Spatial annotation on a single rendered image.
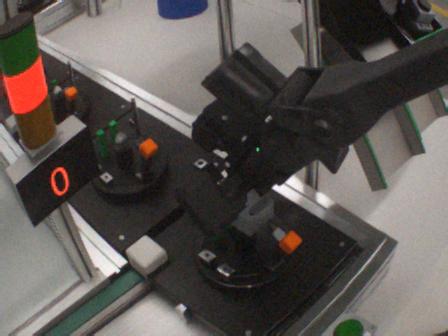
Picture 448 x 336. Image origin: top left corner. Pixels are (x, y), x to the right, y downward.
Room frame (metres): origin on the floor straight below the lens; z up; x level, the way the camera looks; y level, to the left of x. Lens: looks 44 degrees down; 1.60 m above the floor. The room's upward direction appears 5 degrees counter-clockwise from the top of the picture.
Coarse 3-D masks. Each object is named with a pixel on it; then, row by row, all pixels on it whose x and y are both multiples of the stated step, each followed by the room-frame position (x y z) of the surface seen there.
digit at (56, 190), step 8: (64, 152) 0.42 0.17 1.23; (56, 160) 0.41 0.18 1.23; (64, 160) 0.42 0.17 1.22; (48, 168) 0.40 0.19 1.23; (56, 168) 0.41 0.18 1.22; (64, 168) 0.42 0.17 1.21; (72, 168) 0.42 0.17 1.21; (40, 176) 0.39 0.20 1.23; (48, 176) 0.40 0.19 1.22; (56, 176) 0.41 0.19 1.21; (64, 176) 0.41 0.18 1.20; (72, 176) 0.42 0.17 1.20; (48, 184) 0.40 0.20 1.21; (56, 184) 0.40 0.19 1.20; (64, 184) 0.41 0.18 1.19; (72, 184) 0.42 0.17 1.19; (48, 192) 0.39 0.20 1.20; (56, 192) 0.40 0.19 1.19; (64, 192) 0.41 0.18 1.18; (48, 200) 0.39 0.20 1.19; (56, 200) 0.40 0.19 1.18
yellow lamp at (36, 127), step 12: (48, 96) 0.43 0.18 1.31; (36, 108) 0.41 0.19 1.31; (48, 108) 0.42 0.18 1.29; (24, 120) 0.40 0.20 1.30; (36, 120) 0.40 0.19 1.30; (48, 120) 0.42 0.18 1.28; (24, 132) 0.40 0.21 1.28; (36, 132) 0.40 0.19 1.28; (48, 132) 0.41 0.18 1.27; (24, 144) 0.41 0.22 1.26; (36, 144) 0.40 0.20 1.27
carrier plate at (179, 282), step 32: (192, 224) 0.53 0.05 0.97; (288, 224) 0.52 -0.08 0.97; (320, 224) 0.51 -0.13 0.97; (192, 256) 0.47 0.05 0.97; (320, 256) 0.45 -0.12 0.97; (160, 288) 0.42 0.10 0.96; (192, 288) 0.42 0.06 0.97; (288, 288) 0.40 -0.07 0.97; (224, 320) 0.35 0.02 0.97; (256, 320) 0.35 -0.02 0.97
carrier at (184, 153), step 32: (128, 128) 0.76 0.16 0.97; (160, 128) 0.75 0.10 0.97; (128, 160) 0.64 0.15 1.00; (160, 160) 0.65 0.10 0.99; (192, 160) 0.66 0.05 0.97; (96, 192) 0.61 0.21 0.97; (128, 192) 0.59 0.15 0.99; (160, 192) 0.60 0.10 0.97; (96, 224) 0.54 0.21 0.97; (128, 224) 0.54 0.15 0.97; (160, 224) 0.54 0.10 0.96
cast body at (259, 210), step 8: (224, 176) 0.47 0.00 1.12; (232, 176) 0.46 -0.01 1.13; (248, 192) 0.45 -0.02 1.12; (248, 200) 0.45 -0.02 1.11; (256, 200) 0.45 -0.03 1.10; (264, 200) 0.46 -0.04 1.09; (272, 200) 0.46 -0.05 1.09; (248, 208) 0.45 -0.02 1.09; (256, 208) 0.45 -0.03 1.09; (264, 208) 0.45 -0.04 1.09; (272, 208) 0.46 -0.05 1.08; (240, 216) 0.44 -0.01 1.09; (248, 216) 0.44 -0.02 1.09; (256, 216) 0.44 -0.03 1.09; (264, 216) 0.45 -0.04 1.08; (232, 224) 0.45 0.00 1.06; (240, 224) 0.44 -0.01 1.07; (248, 224) 0.43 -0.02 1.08; (256, 224) 0.44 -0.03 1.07; (248, 232) 0.43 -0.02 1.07
